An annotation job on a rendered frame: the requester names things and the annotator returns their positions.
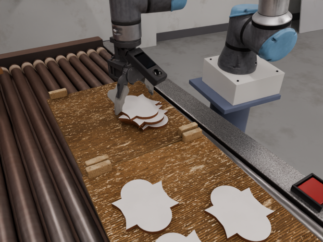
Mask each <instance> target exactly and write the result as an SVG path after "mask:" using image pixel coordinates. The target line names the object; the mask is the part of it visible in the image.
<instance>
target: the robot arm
mask: <svg viewBox="0 0 323 242"><path fill-rule="evenodd" d="M289 1H290V0H259V3H258V4H239V5H236V6H234V7H233V8H232V9H231V13H230V16H229V24H228V29H227V35H226V41H225V46H224V48H223V50H222V52H221V54H220V56H219V58H218V63H217V64H218V67H219V68H220V69H221V70H223V71H225V72H227V73H231V74H237V75H245V74H250V73H253V72H254V71H255V70H256V68H257V55H258V56H259V57H260V58H262V59H265V60H266V61H269V62H274V61H278V60H280V59H282V58H284V57H285V56H286V55H287V54H288V53H289V52H290V51H291V50H292V49H293V47H294V46H295V44H296V41H297V37H298V36H297V33H296V32H295V30H294V29H293V28H291V23H292V14H291V13H290V12H289V11H288V7H289ZM186 3H187V0H109V4H110V13H111V23H112V35H113V36H112V37H110V42H111V43H113V44H114V53H115V54H113V55H114V56H112V57H111V59H108V60H107V63H108V70H109V77H110V78H113V79H114V80H116V81H117V85H116V88H115V89H113V90H109V91H108V93H107V96H108V98H109V99H110V100H111V101H112V102H113V103H114V112H115V115H118V114H119V113H120V112H121V111H122V108H123V104H124V101H125V97H126V96H127V95H128V93H129V88H128V86H127V85H128V82H129V83H130V84H131V85H133V84H134V83H135V82H137V81H141V82H142V83H143V84H145V85H146V88H147V89H148V90H149V93H150V94H151V95H153V89H154V86H156V85H158V84H160V83H161V82H163V81H165V79H166V77H167V73H166V72H165V71H164V70H162V69H161V68H160V67H159V66H158V65H157V64H156V63H155V62H154V61H153V60H152V59H151V58H150V57H149V56H148V55H147V54H146V53H145V52H144V51H143V50H142V49H141V48H136V47H137V46H139V45H141V37H142V31H141V14H142V13H154V12H168V11H171V12H172V11H175V10H181V9H183V8H184V7H185V5H186ZM113 59H115V60H113Z"/></svg>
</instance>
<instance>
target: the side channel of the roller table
mask: <svg viewBox="0 0 323 242"><path fill-rule="evenodd" d="M97 47H102V48H103V40H102V39H101V38H100V37H99V36H96V37H90V38H85V39H80V40H75V41H69V42H64V43H59V44H53V45H48V46H43V47H38V48H30V49H25V50H20V51H15V52H9V53H4V54H0V66H4V67H6V68H7V69H8V70H9V66H10V65H11V64H14V63H15V64H17V65H19V66H20V67H21V64H22V62H24V61H28V62H30V63H31V64H32V65H33V61H34V60H35V59H40V60H42V61H43V62H44V59H45V58H46V57H52V58H53V59H54V60H55V57H56V56H57V55H59V54H60V55H63V56H64V57H65V56H66V54H67V53H69V52H71V53H73V54H75V55H76V52H77V51H79V50H81V51H83V52H86V50H87V49H88V48H91V49H93V50H95V49H96V48H97Z"/></svg>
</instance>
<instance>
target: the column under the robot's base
mask: <svg viewBox="0 0 323 242"><path fill-rule="evenodd" d="M189 84H190V85H191V86H192V87H194V88H195V89H196V90H197V91H198V92H199V93H200V94H202V95H203V96H204V97H205V98H206V99H207V100H208V101H210V108H211V109H212V110H213V111H215V112H216V113H218V114H219V115H220V116H222V117H223V118H225V119H226V120H227V121H229V122H230V123H232V124H233V125H234V126H235V127H237V128H238V129H240V130H241V131H243V132H244V133H245V130H246V125H247V121H248V115H249V111H250V107H253V106H257V105H260V104H264V103H268V102H271V101H275V100H279V99H280V97H281V95H280V94H275V95H272V96H268V97H263V98H259V99H256V100H252V101H249V102H245V103H241V104H237V105H234V106H233V105H231V104H230V103H229V102H228V101H227V100H225V99H224V98H223V97H222V96H220V95H219V94H218V93H217V92H215V91H214V90H213V89H212V88H210V87H209V86H208V85H207V84H205V83H204V82H203V81H202V77H200V78H195V79H190V80H189Z"/></svg>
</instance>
